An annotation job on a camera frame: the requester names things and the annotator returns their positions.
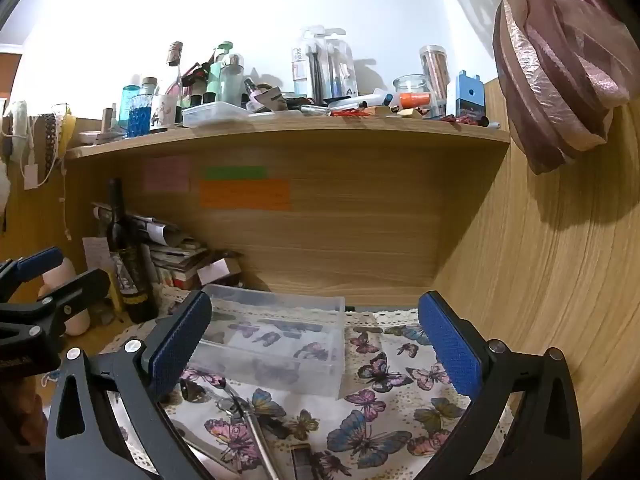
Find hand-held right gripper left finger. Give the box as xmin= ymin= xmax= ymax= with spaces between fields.
xmin=45 ymin=290 xmax=213 ymax=480

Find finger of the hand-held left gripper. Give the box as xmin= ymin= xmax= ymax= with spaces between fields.
xmin=0 ymin=247 xmax=63 ymax=291
xmin=0 ymin=269 xmax=111 ymax=341

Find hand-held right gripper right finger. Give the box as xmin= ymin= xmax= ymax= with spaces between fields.
xmin=417 ymin=291 xmax=583 ymax=480

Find clear plastic storage box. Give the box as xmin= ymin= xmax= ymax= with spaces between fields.
xmin=187 ymin=284 xmax=347 ymax=400

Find dark rectangular bottle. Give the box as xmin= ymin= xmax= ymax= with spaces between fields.
xmin=291 ymin=446 xmax=315 ymax=480

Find white pillar candle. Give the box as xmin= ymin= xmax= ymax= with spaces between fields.
xmin=40 ymin=257 xmax=91 ymax=337

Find white paper card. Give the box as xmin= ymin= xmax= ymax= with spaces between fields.
xmin=82 ymin=237 xmax=111 ymax=286

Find dark wine bottle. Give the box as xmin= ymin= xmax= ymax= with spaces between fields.
xmin=106 ymin=177 xmax=158 ymax=323

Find small pink box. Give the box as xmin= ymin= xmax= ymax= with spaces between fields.
xmin=197 ymin=257 xmax=243 ymax=286

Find butterfly print tablecloth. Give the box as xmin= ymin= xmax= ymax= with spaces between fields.
xmin=100 ymin=285 xmax=516 ymax=480

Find stack of books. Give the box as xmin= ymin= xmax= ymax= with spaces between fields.
xmin=145 ymin=237 xmax=211 ymax=291

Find rolled paper magazine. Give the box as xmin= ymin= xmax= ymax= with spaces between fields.
xmin=127 ymin=214 xmax=173 ymax=247

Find pink sticky note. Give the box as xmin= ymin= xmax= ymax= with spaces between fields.
xmin=144 ymin=157 xmax=191 ymax=192

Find orange sticky note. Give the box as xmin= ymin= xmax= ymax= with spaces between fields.
xmin=200 ymin=179 xmax=291 ymax=211

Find blue liquid bottle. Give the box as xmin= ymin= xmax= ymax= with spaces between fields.
xmin=128 ymin=77 xmax=153 ymax=138

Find teal bottle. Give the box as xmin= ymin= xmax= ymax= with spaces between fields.
xmin=120 ymin=75 xmax=142 ymax=128

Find green sticky note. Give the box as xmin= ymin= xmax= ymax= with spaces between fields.
xmin=205 ymin=166 xmax=268 ymax=180

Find white printed cup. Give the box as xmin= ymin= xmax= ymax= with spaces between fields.
xmin=151 ymin=94 xmax=178 ymax=128

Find clear lidded plastic container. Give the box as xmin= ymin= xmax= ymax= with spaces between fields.
xmin=181 ymin=101 xmax=251 ymax=128

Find wooden shelf board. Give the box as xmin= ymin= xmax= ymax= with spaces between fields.
xmin=64 ymin=119 xmax=512 ymax=162

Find glass bottle with cork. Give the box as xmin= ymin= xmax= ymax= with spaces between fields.
xmin=165 ymin=41 xmax=185 ymax=111

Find blue and white box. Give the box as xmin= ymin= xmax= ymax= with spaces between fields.
xmin=446 ymin=70 xmax=486 ymax=120

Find mint green bottle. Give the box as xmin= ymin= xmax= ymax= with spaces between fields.
xmin=207 ymin=41 xmax=233 ymax=103

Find clear bottle silver cap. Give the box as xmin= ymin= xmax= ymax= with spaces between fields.
xmin=218 ymin=54 xmax=246 ymax=106

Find glass jar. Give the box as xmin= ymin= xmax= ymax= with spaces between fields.
xmin=393 ymin=75 xmax=432 ymax=111

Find mauve curtain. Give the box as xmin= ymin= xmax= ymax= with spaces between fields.
xmin=415 ymin=0 xmax=632 ymax=175

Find tall clear tube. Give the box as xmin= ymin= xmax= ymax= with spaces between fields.
xmin=419 ymin=45 xmax=448 ymax=111

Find clear brush blister packs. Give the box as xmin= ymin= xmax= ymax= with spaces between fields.
xmin=291 ymin=25 xmax=358 ymax=101

